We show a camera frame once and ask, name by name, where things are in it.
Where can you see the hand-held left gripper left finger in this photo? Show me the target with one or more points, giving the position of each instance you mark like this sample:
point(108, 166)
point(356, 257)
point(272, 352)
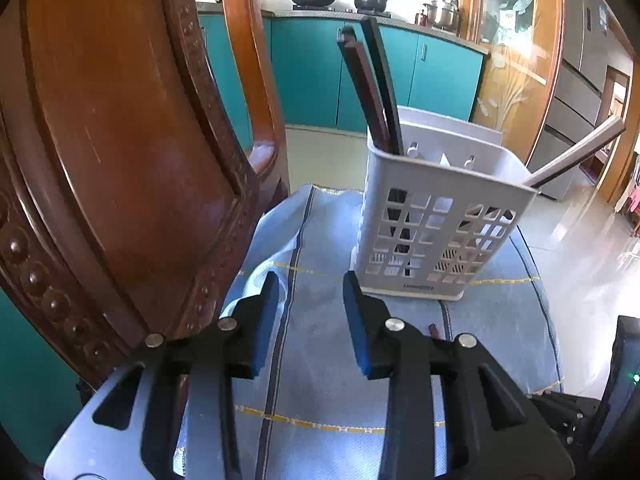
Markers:
point(265, 330)

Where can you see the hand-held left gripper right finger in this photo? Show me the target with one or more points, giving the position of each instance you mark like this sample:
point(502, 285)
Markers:
point(357, 330)

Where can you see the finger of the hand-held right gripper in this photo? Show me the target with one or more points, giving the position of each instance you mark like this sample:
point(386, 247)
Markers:
point(565, 415)

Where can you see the maroon chopstick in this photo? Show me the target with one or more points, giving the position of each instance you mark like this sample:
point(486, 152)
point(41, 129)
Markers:
point(434, 331)

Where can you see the white plastic utensil holder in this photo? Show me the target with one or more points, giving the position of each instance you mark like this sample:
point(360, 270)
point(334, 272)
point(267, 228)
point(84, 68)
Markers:
point(400, 175)

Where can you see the beige and brown chopstick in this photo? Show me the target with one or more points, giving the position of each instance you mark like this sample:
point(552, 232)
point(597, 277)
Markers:
point(580, 152)

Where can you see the dark brown chopstick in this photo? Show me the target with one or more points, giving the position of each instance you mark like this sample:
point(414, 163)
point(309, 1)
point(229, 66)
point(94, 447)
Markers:
point(362, 95)
point(350, 35)

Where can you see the black chopstick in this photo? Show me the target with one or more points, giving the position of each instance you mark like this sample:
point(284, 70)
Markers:
point(384, 85)

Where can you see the blue checked table cloth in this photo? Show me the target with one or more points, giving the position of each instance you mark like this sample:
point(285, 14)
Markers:
point(320, 360)

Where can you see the teal cabinet panel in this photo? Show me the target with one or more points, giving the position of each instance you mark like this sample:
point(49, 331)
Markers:
point(30, 370)

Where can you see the teal kitchen cabinets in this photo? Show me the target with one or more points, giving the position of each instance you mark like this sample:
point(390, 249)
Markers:
point(310, 75)

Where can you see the carved wooden chair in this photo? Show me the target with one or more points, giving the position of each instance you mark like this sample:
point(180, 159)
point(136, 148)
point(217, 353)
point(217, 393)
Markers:
point(110, 110)

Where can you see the grey refrigerator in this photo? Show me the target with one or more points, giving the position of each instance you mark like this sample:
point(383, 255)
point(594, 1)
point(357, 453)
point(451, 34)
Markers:
point(570, 105)

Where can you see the grey kitchen countertop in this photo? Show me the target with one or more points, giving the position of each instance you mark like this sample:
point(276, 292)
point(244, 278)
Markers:
point(440, 35)

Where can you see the wood framed glass door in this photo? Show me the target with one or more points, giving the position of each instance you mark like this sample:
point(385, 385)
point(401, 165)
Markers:
point(515, 60)

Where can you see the gas stove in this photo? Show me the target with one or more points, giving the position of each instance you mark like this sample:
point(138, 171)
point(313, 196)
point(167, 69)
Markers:
point(340, 10)

